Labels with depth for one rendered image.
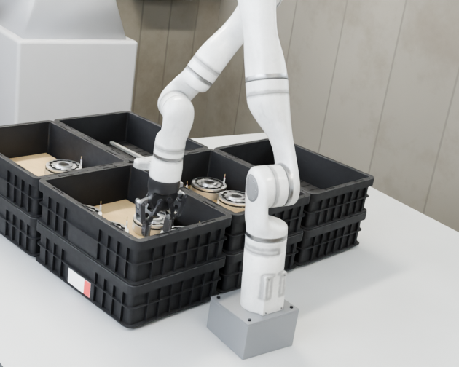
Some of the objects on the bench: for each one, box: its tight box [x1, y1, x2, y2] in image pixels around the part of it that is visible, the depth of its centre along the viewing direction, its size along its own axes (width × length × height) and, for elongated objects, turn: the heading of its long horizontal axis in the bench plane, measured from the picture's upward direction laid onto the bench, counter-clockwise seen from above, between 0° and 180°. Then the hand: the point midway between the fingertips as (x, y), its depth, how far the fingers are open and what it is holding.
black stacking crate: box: [0, 185, 41, 257], centre depth 216 cm, size 40×30×12 cm
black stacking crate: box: [216, 232, 303, 293], centre depth 212 cm, size 40×30×12 cm
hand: (157, 229), depth 183 cm, fingers open, 5 cm apart
